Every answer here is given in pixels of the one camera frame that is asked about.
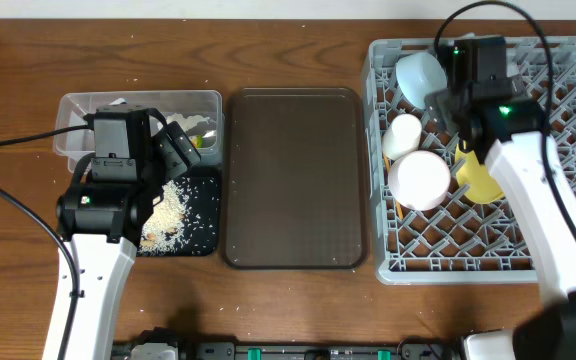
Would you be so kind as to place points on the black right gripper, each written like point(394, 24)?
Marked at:
point(445, 105)

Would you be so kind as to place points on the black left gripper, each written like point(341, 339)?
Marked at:
point(177, 167)

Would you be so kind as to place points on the white tissue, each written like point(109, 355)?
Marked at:
point(187, 123)

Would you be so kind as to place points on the light blue bowl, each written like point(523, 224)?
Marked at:
point(419, 75)

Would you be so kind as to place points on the white paper cup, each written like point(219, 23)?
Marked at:
point(402, 136)

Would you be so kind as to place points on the pile of rice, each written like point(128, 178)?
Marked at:
point(168, 220)

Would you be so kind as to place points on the pink bowl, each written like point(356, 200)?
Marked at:
point(419, 180)

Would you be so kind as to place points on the yellow plate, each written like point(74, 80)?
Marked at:
point(483, 189)

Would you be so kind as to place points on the wooden chopstick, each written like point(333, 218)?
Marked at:
point(397, 206)

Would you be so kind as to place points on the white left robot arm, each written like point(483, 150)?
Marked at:
point(101, 215)

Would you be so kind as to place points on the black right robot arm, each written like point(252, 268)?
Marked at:
point(510, 137)

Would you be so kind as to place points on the grey dishwasher rack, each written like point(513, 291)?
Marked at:
point(458, 242)

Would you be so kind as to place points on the clear plastic bin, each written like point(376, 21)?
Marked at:
point(207, 103)

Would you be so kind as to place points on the black tray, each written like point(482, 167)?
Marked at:
point(203, 210)

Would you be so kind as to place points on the brown serving tray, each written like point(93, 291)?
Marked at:
point(295, 193)

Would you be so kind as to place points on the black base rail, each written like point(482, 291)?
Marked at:
point(161, 343)

